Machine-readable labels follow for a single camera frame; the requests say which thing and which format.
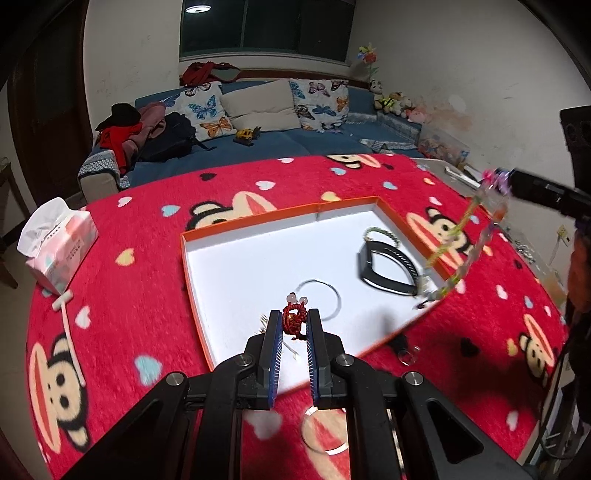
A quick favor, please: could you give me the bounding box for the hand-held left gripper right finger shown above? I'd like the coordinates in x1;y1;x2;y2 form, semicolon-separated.
305;308;532;480

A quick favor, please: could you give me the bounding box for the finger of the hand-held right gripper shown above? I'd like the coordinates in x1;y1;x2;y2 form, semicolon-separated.
512;170;591;219

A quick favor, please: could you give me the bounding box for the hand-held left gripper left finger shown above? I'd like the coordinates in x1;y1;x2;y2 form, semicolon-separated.
62;309;283;480

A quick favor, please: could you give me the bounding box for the red knotted string bracelet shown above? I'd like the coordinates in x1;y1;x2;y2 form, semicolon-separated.
281;293;309;342

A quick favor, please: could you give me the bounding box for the thin silver bangle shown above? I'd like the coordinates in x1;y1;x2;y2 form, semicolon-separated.
295;279;343;320

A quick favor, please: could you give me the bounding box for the colourful bead chain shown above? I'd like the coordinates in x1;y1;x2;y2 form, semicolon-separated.
413;168;513;308

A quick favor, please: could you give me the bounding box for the orange shallow box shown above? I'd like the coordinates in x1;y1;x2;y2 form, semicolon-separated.
180;196;467;400

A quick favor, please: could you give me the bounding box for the black smart band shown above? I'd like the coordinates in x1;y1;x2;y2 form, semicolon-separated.
356;240;432;298

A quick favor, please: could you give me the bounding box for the round bead bracelet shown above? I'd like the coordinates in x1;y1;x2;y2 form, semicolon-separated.
362;226;400;245

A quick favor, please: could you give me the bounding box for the clear box of toys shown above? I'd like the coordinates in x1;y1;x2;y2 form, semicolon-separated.
418;124;472;169

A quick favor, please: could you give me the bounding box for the red printed blanket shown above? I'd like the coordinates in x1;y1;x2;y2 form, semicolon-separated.
25;154;571;480

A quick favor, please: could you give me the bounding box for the pile of plush toys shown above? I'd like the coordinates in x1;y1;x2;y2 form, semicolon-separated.
373;90;428;123

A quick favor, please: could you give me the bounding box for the blue sofa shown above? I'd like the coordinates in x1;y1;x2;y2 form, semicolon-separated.
78;78;467;204

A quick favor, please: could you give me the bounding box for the white plastic stick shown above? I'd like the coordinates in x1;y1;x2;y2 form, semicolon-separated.
52;292;88;385

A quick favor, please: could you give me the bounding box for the colourful flower toy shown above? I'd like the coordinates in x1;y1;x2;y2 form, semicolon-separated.
355;44;380;81

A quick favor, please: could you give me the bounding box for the pink tissue pack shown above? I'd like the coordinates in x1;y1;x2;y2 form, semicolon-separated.
17;197;99;296

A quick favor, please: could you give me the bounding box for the butterfly print pillow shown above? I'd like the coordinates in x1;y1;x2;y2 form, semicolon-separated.
288;78;350;132
182;80;236;141

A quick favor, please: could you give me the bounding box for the black backpack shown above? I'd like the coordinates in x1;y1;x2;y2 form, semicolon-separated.
139;112;218;162

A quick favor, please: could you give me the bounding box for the beige pillow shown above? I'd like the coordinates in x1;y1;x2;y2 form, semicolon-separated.
221;79;301;131

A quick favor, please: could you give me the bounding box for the pink garment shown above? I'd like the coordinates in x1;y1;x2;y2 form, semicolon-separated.
124;102;167;160

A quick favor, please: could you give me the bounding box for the black garment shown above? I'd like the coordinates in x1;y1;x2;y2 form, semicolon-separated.
96;104;141;134

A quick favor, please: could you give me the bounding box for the dark window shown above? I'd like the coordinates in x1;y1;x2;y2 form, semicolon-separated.
179;0;356;63

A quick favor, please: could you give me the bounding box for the dark wooden door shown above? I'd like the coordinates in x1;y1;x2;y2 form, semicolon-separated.
7;0;93;204

